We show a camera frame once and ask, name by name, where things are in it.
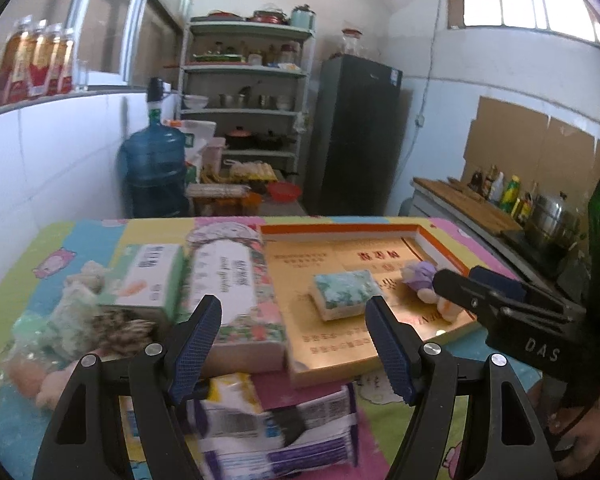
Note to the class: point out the blue water jug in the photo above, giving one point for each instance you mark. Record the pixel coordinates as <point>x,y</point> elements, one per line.
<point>152,170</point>

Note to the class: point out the red plastic basket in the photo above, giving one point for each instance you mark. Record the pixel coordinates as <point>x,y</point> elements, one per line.
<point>284,192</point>

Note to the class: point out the amber drink bottle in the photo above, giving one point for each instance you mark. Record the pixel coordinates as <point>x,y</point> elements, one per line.
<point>55,60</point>
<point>40,60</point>
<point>16,65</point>
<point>67,62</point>

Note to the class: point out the stack of white bowls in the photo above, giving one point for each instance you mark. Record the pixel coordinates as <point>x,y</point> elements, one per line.
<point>195,102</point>

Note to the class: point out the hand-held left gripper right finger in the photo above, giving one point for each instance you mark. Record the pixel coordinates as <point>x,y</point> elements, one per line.
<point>387,345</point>

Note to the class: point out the black induction cooker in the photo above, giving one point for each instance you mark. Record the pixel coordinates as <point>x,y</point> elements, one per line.
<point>525,247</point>

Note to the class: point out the dark grey fridge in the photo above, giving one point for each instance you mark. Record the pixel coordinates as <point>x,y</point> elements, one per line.
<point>352,135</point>

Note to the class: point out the yellow white bag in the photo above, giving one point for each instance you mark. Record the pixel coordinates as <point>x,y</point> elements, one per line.
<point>230,400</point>

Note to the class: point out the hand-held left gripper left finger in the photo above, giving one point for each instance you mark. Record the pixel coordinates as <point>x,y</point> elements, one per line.
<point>200,340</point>

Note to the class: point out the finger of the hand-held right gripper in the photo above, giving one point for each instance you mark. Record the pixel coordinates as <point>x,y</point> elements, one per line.
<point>495,280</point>
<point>460,292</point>

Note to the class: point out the aluminium sliding window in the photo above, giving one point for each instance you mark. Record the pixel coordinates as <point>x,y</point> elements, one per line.
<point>110,25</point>

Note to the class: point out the steel cooking pot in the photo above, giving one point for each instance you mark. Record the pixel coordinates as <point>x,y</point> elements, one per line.
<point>552,220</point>

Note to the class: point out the white metal shelf rack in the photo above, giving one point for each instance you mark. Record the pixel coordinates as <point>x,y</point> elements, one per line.
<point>245,115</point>

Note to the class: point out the brown speckled hedgehog plush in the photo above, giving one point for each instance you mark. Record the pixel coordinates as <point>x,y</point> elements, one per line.
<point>125,332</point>

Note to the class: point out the teal canister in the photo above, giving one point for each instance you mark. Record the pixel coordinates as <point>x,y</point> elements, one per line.
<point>304,16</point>

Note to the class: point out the clear plastic food box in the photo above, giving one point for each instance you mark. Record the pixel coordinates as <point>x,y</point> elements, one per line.
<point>220,200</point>

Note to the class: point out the green floral sponge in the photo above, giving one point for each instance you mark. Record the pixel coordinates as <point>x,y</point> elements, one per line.
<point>342,287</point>

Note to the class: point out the glass jar with red lid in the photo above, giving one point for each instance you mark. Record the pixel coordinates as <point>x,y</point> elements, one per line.
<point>351,42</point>

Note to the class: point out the cardboard wall sheet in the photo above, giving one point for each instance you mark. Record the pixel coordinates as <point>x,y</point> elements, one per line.
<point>520,140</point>

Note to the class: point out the orange cardboard box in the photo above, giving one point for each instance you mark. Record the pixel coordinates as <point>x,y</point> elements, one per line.
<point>340,355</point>

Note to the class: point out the purple plush toy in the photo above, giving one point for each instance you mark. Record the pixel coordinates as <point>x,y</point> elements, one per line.
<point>417,277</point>

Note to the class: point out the green fluffy towel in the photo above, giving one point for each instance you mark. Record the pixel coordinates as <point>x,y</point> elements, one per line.
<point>70,325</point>

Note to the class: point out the beige plush toy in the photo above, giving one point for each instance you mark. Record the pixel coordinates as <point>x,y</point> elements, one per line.
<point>85,280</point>

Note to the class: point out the black pot with red lid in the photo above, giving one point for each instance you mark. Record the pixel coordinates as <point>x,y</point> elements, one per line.
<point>238,139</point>

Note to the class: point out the pink plastic container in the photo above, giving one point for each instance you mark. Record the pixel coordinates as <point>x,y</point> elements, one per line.
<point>214,155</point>

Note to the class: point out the wooden cutting board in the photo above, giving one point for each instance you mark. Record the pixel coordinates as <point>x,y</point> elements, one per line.
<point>460,197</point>

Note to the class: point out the floral tissue pack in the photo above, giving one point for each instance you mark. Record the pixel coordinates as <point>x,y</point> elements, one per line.
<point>240,285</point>

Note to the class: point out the green white tissue box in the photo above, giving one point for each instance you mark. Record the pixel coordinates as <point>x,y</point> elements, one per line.
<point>145,270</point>

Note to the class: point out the black water pump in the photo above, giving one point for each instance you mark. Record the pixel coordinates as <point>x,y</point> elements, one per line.
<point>156,92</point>

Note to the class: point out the tray of eggs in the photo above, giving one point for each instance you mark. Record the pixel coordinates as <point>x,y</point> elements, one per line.
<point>252,171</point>

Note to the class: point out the purple white packet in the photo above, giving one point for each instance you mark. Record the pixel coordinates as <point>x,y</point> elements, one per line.
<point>320,455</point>

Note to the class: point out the grey kitchen counter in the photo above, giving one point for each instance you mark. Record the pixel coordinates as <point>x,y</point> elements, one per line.
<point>445,220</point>

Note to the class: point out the row of condiment bottles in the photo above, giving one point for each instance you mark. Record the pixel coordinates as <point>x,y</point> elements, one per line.
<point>510,195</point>

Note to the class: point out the peach plush toy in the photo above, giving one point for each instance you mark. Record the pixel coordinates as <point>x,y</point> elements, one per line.
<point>22,377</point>

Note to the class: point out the person's right hand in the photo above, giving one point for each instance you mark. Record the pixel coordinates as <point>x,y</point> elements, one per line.
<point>590,435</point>

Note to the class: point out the white green carton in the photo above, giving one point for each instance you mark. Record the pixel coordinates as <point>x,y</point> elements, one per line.
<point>195,145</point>

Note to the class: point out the pink plush toy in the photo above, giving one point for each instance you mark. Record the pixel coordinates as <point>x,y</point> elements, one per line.
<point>55,387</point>

